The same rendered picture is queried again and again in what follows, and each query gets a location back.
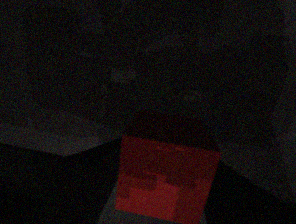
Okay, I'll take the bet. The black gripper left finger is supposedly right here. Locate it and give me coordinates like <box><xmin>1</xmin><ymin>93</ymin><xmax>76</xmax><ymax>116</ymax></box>
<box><xmin>0</xmin><ymin>137</ymin><xmax>122</xmax><ymax>224</ymax></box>

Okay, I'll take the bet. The red block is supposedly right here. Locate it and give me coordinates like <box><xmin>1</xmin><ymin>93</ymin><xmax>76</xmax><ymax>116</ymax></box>
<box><xmin>115</xmin><ymin>110</ymin><xmax>222</xmax><ymax>224</ymax></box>

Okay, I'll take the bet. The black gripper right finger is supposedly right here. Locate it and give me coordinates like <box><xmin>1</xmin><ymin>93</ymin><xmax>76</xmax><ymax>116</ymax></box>
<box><xmin>204</xmin><ymin>161</ymin><xmax>296</xmax><ymax>224</ymax></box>

